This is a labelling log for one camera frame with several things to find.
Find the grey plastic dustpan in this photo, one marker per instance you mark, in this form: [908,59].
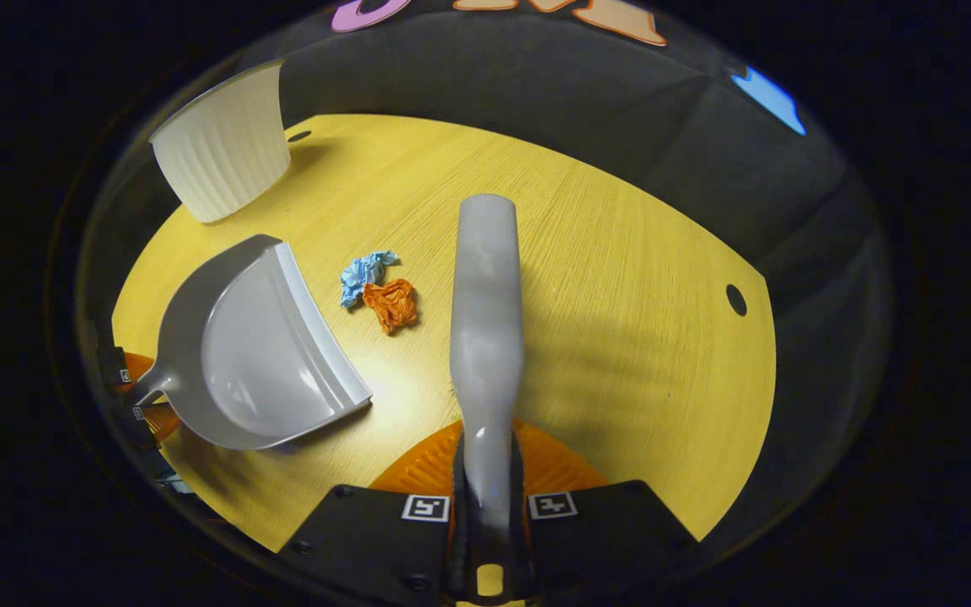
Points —
[258,362]

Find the white ribbed garbage bin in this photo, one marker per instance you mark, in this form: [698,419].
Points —
[224,147]

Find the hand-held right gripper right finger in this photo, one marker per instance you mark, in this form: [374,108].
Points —
[603,531]

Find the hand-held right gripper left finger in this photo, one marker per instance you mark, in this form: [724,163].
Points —
[367,531]

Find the black backdrop cloth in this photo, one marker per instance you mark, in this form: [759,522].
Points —
[620,126]

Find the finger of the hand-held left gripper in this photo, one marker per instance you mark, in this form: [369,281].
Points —
[138,371]
[161,419]

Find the orange paper scrap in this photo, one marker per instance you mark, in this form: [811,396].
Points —
[391,303]

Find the small grey broom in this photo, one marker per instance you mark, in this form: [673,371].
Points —
[485,320]

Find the blue paper scrap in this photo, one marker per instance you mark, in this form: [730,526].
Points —
[361,276]

